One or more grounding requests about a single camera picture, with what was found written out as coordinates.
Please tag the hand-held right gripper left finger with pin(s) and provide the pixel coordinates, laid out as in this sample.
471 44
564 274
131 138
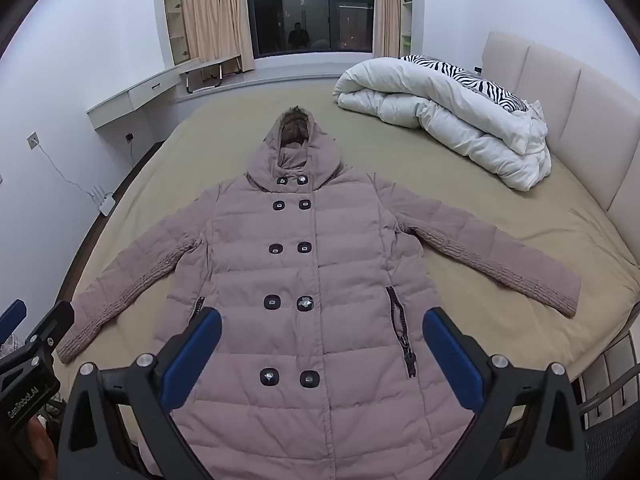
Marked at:
192 355

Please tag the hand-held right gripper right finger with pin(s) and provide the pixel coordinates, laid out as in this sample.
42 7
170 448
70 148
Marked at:
452 355

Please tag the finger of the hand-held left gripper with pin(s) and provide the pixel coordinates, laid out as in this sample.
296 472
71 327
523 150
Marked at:
52 325
11 317

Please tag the pink hooded padded coat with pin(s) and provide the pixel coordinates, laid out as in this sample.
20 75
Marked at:
340 260

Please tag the person's left hand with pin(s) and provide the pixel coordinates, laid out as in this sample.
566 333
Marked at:
40 442

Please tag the white power strip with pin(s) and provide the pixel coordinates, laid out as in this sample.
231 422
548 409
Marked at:
105 202

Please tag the white bedside cabinet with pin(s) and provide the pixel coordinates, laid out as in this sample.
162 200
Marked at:
620 370

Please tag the dark woven basket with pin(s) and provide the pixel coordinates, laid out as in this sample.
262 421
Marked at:
617 440

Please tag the bed with olive sheet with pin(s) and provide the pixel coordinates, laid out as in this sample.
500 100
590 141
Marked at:
400 150

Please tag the white folded duvet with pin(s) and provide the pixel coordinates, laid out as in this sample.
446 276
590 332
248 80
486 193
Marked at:
450 110

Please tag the zebra striped pillow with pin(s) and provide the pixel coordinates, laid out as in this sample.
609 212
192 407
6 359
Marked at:
475 80

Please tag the beige padded headboard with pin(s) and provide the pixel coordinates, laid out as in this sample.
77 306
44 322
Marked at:
575 100

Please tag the small folding table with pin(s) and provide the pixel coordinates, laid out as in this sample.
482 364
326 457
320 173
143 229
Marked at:
212 67

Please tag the wide beige curtain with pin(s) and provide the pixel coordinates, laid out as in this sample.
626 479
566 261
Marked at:
215 15

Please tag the narrow beige curtain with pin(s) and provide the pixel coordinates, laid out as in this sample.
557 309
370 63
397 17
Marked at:
387 10

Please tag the dark window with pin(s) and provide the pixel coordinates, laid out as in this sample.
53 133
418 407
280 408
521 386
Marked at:
310 5

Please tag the wall socket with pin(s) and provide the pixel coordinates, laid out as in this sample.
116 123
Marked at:
33 140

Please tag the white wall-mounted desk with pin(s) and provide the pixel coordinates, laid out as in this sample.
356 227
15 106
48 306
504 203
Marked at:
135 92

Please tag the wooden wall shelf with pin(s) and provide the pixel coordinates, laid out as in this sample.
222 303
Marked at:
175 15

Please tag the white wall shelf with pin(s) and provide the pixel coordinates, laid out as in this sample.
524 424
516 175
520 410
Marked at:
406 15

